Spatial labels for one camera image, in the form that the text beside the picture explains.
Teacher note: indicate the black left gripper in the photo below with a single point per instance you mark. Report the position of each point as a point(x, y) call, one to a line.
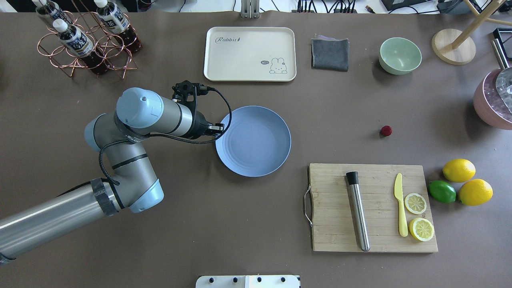
point(199, 124)

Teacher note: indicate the steel muddler black tip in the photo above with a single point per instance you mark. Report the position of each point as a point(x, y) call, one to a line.
point(362, 231)

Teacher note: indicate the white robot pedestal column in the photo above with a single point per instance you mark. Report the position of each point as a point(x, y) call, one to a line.
point(249, 281)

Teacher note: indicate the yellow lemon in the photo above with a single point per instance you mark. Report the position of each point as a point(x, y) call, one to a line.
point(475, 192)
point(459, 170)

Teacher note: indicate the cream rabbit tray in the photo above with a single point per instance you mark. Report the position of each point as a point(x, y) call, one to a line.
point(250, 54)

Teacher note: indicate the pink bowl with ice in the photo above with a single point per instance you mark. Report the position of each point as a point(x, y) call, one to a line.
point(489, 105)

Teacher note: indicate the green lime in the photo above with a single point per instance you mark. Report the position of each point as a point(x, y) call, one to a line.
point(442, 191)

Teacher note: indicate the yellow plastic knife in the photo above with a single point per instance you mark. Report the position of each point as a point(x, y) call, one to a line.
point(399, 195)

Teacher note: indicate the wooden cup tree stand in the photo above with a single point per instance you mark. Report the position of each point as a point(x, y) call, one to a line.
point(456, 47)

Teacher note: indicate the small red strawberry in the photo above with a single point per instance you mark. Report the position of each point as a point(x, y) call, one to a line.
point(386, 131)

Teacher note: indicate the wooden cutting board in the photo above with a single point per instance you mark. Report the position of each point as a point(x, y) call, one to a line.
point(333, 220)

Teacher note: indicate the aluminium frame post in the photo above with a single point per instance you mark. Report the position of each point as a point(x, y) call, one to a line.
point(250, 9)

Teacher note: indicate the metal ice scoop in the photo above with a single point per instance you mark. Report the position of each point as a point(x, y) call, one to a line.
point(503, 82)

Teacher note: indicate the dark drink bottle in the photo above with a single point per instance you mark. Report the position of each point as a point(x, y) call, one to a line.
point(48, 11)
point(81, 46)
point(117, 24)

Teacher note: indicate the lemon half slice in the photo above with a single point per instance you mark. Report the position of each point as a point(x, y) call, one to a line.
point(415, 203)
point(421, 229)

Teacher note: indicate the green bowl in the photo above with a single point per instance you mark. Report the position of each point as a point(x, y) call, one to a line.
point(399, 56)

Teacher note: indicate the copper wire bottle rack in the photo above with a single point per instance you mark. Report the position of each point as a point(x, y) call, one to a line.
point(98, 38)

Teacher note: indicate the blue round plate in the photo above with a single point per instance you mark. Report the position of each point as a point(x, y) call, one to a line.
point(257, 142)

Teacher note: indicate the grey folded cloth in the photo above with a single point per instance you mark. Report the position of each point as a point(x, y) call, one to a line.
point(330, 53)

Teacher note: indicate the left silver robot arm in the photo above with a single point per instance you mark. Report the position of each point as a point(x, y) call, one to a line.
point(129, 179)

